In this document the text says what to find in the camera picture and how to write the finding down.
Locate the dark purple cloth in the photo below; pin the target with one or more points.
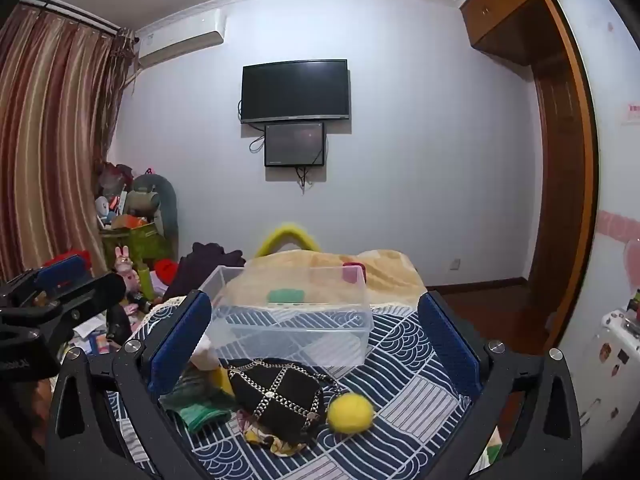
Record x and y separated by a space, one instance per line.
200 265

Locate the green bottle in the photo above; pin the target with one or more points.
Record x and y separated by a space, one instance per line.
146 282

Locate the yellow fuzzy hoop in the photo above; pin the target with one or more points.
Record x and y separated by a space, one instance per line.
287 230

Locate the striped brown curtain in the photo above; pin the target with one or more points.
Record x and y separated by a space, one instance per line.
50 135

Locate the small black monitor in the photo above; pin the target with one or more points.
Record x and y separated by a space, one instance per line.
294 143

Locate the yellow fuzzy ball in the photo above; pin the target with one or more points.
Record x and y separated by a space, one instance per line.
350 413

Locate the red plush item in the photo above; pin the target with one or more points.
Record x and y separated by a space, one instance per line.
166 271

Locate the cream soft item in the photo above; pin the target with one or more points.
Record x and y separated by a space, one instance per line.
204 355

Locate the yellow soft item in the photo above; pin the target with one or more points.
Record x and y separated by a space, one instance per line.
222 382

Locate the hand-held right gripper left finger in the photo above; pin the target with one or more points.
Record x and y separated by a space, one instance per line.
181 342

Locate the pink soft block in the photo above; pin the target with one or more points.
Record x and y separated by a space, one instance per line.
352 274

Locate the white air conditioner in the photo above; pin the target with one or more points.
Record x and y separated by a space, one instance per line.
182 35

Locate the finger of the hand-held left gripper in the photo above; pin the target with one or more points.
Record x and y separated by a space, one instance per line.
100 288
62 267

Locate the white wall socket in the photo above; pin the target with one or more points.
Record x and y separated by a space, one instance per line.
455 264

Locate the green sponge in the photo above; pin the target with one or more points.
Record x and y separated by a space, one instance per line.
285 295

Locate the floral yellow cloth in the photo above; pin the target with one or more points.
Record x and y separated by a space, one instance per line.
280 447

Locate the green knitted cloth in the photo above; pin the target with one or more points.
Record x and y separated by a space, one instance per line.
197 407

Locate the olive green bag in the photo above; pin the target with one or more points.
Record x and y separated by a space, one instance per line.
142 201

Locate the green plastic crate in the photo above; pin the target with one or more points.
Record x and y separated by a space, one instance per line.
145 245

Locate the beige fleece blanket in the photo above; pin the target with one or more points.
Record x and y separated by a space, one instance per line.
395 272

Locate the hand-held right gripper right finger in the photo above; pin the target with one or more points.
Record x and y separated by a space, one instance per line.
450 347

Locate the white cabinet with stickers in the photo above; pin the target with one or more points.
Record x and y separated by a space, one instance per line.
615 360

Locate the black wall television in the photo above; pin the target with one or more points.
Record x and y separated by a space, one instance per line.
295 90

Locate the pink bunny plush toy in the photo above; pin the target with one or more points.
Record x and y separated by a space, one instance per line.
125 267

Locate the clear plastic storage bin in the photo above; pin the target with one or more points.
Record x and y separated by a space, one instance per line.
295 332

